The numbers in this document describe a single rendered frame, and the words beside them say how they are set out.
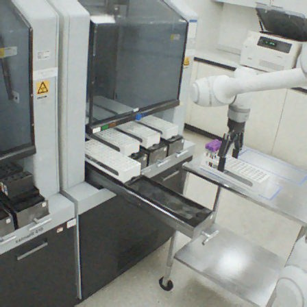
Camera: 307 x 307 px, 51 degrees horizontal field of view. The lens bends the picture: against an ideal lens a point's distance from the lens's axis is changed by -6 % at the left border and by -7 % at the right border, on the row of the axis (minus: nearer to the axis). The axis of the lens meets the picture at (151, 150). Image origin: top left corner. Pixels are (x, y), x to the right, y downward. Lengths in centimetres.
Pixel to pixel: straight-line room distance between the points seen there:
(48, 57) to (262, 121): 270
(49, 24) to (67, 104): 31
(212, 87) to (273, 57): 223
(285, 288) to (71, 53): 101
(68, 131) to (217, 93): 57
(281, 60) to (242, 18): 104
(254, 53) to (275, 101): 52
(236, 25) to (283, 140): 154
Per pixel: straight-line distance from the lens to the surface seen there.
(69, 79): 127
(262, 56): 346
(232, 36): 429
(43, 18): 116
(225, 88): 120
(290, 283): 96
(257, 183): 140
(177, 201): 131
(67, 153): 137
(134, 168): 138
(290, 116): 344
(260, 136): 361
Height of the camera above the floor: 154
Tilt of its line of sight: 26 degrees down
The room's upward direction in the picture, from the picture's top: 6 degrees clockwise
